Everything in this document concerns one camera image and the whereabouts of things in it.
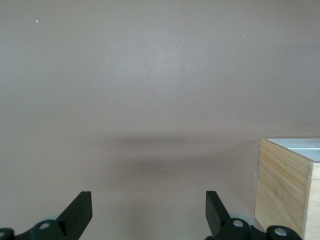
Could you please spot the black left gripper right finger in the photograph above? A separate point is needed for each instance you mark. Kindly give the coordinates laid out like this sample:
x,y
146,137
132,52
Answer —
x,y
220,222

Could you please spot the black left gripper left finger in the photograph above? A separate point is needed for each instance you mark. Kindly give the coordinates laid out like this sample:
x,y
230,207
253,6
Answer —
x,y
75,220

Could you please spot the light wooden drawer cabinet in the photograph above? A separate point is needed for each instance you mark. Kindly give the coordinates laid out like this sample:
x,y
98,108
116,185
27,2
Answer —
x,y
282,190

